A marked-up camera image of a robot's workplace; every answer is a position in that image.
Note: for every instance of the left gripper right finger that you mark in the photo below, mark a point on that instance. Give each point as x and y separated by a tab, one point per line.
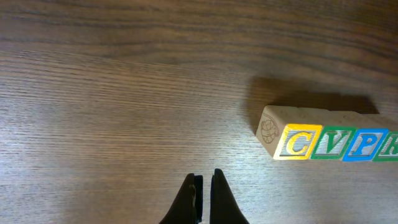
223	207

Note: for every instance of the green R block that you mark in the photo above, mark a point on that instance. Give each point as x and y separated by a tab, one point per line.
387	152

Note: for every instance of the blue P block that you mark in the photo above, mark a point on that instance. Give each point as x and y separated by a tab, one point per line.
371	131

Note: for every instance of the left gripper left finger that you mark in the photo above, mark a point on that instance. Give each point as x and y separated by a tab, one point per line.
187	207

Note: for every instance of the yellow C block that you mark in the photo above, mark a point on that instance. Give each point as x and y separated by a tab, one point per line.
288	133

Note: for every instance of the green V block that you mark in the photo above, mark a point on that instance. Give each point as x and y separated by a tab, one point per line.
338	128

